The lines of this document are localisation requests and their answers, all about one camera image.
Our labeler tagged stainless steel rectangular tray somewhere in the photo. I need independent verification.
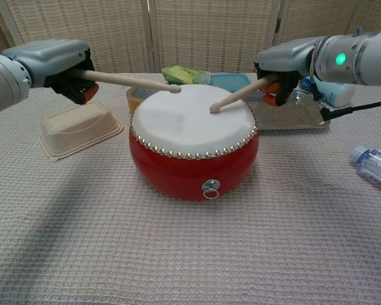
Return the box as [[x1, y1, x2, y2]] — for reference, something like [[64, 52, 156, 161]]
[[250, 91, 331, 131]]

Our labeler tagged woven folding screen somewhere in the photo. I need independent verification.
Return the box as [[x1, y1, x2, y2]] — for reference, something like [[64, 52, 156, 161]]
[[0, 0, 381, 80]]

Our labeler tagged blue plastic container lid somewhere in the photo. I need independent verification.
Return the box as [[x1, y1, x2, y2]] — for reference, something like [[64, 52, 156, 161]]
[[210, 72, 255, 95]]

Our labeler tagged beige waffle weave tablecloth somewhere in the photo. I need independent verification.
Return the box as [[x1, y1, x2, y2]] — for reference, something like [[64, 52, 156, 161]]
[[0, 71, 381, 305]]

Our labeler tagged green clear snack bag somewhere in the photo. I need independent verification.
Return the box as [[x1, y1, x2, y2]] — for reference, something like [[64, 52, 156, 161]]
[[161, 65, 212, 87]]

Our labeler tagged white bottle with blue label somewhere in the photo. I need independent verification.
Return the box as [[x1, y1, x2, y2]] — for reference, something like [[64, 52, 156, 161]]
[[300, 78, 356, 108]]

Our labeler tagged red drum with white skin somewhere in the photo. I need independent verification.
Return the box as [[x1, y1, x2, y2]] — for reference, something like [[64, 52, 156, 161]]
[[128, 84, 260, 203]]

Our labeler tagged beige plastic food container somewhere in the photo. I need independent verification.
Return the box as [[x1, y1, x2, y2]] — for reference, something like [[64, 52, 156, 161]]
[[39, 100, 124, 163]]

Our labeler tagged brown packing tape roll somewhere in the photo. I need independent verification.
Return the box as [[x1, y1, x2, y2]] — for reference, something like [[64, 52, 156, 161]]
[[126, 85, 164, 115]]

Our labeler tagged wooden drumstick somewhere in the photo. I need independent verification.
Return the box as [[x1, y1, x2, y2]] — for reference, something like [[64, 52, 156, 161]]
[[79, 70, 182, 95], [209, 74, 279, 114]]

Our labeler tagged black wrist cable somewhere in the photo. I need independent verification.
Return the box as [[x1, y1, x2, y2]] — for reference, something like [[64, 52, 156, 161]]
[[311, 72, 381, 122]]

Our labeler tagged clear plastic water bottle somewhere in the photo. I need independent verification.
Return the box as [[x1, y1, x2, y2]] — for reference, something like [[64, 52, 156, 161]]
[[350, 145, 381, 196]]

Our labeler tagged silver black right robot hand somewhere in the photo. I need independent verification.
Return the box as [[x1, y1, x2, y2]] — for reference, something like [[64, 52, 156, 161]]
[[253, 37, 324, 107]]

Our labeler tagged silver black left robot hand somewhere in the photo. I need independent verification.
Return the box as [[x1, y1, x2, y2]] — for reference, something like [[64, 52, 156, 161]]
[[1, 38, 99, 105]]

